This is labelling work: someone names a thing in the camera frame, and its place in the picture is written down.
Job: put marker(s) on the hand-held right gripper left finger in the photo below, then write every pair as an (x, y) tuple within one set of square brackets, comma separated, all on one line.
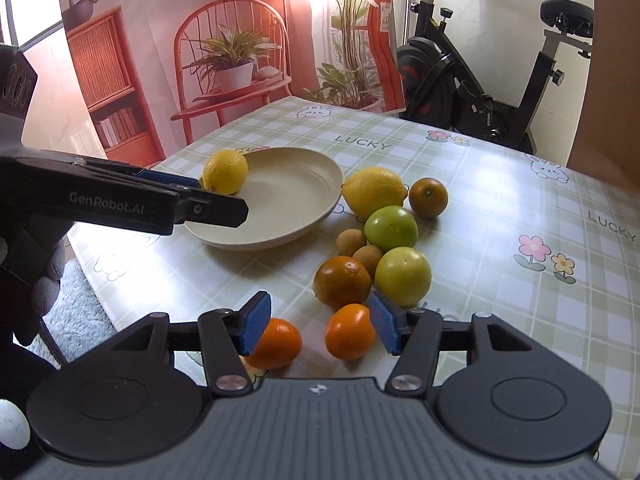
[(256, 322)]

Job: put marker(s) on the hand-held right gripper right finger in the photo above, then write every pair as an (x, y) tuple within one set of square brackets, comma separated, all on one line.
[(384, 325)]

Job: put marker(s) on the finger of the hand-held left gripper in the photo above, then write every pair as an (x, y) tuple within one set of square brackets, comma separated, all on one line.
[(170, 179), (215, 209)]

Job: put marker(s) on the bright orange tangerine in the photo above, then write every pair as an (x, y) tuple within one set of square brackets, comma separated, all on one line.
[(350, 334), (281, 344)]

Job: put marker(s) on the small yellow lemon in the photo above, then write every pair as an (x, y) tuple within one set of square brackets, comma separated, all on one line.
[(227, 170)]

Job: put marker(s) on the yellow-green round guava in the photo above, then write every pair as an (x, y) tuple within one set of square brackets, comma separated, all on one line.
[(403, 275)]

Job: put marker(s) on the dark mottled orange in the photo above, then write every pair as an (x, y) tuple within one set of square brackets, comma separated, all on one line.
[(342, 281)]

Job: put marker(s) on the cream round plate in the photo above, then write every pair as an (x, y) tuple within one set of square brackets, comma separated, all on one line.
[(280, 200)]

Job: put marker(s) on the green round guava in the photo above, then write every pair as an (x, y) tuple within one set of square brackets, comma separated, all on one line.
[(391, 230)]

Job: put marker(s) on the person's left hand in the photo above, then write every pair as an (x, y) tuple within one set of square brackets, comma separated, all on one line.
[(47, 280)]

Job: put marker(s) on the small brown longan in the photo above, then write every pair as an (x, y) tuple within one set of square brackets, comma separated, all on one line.
[(349, 241), (366, 256)]

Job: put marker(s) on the grey fluffy rug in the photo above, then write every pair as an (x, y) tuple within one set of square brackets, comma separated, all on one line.
[(75, 310)]

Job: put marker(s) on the green checked tablecloth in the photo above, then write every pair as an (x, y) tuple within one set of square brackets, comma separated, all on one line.
[(500, 270)]

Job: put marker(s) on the large yellow lemon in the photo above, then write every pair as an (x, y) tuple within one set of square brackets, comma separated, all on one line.
[(372, 191)]

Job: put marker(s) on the brownish green-tinged orange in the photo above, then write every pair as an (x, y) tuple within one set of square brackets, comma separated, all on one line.
[(428, 198)]

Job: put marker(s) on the printed room backdrop poster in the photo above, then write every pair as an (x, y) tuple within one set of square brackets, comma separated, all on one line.
[(150, 35)]

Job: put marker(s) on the black exercise bike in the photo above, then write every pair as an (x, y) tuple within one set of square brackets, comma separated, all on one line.
[(427, 85)]

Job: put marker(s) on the brown wooden panel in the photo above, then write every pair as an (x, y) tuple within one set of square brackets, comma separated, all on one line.
[(610, 110)]

